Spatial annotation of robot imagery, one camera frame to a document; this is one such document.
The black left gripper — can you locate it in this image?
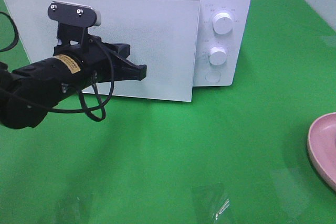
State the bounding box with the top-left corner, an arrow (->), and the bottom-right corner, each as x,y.
48,1 -> 146,88

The white microwave door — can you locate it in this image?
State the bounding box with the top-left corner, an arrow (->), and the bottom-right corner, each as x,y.
4,0 -> 200,102

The white microwave knob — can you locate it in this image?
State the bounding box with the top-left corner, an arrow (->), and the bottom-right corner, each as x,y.
212,12 -> 234,35
209,47 -> 227,66

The round door release button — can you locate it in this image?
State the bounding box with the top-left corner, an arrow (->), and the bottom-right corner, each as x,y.
205,70 -> 222,83

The pink plate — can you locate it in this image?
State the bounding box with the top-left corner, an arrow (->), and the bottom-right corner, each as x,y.
307,112 -> 335,190

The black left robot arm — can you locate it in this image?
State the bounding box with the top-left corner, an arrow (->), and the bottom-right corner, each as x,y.
1,1 -> 146,129

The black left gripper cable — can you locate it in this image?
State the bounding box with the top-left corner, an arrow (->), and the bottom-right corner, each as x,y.
0,11 -> 116,122

